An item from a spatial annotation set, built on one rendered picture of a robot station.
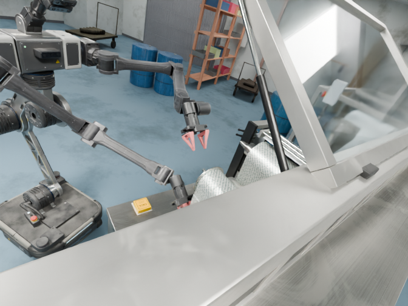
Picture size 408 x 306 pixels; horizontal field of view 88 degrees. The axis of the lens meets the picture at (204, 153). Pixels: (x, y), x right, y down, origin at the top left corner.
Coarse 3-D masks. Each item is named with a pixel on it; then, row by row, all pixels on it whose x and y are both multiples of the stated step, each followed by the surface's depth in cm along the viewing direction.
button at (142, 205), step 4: (136, 200) 110; (140, 200) 111; (144, 200) 112; (136, 204) 109; (140, 204) 109; (144, 204) 110; (148, 204) 111; (136, 208) 108; (140, 208) 107; (144, 208) 108; (148, 208) 109; (140, 212) 108
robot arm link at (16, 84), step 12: (0, 60) 70; (12, 72) 74; (0, 84) 74; (12, 84) 75; (24, 84) 78; (24, 96) 79; (36, 96) 81; (48, 108) 86; (60, 108) 89; (72, 120) 94; (84, 120) 100; (84, 132) 96; (96, 132) 97
